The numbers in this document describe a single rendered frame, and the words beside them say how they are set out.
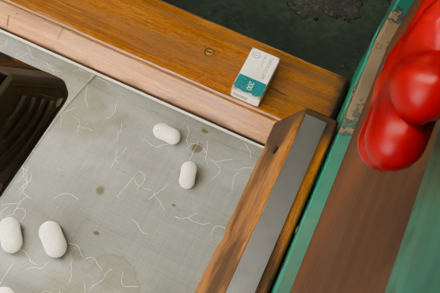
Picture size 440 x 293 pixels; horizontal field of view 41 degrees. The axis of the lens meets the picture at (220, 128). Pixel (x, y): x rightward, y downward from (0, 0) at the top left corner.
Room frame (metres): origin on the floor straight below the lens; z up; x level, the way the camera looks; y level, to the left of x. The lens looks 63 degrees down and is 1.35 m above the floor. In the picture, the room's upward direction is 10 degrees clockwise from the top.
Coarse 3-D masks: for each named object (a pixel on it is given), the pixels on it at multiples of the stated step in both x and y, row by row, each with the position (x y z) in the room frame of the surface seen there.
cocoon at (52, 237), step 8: (48, 224) 0.16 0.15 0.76; (56, 224) 0.16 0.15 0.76; (40, 232) 0.15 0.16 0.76; (48, 232) 0.15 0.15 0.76; (56, 232) 0.16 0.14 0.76; (48, 240) 0.15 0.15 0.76; (56, 240) 0.15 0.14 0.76; (64, 240) 0.15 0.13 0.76; (48, 248) 0.14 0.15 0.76; (56, 248) 0.14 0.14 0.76; (64, 248) 0.14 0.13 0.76; (56, 256) 0.13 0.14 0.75
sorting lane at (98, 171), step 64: (64, 64) 0.36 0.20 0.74; (64, 128) 0.28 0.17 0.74; (128, 128) 0.29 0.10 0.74; (192, 128) 0.31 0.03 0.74; (64, 192) 0.21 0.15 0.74; (128, 192) 0.22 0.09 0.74; (192, 192) 0.23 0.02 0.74; (0, 256) 0.13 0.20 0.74; (64, 256) 0.14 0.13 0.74; (128, 256) 0.15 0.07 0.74; (192, 256) 0.16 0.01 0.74
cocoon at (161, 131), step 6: (156, 126) 0.29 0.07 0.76; (162, 126) 0.29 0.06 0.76; (168, 126) 0.30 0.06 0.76; (156, 132) 0.29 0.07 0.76; (162, 132) 0.29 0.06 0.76; (168, 132) 0.29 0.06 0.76; (174, 132) 0.29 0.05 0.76; (162, 138) 0.28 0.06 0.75; (168, 138) 0.28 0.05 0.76; (174, 138) 0.28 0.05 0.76; (180, 138) 0.29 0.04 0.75; (174, 144) 0.28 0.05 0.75
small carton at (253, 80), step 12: (252, 48) 0.40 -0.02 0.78; (252, 60) 0.38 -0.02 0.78; (264, 60) 0.39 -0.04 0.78; (276, 60) 0.39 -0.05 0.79; (240, 72) 0.36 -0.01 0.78; (252, 72) 0.37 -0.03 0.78; (264, 72) 0.37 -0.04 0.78; (240, 84) 0.35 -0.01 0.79; (252, 84) 0.35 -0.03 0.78; (264, 84) 0.35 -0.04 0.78; (240, 96) 0.34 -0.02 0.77; (252, 96) 0.34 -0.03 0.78
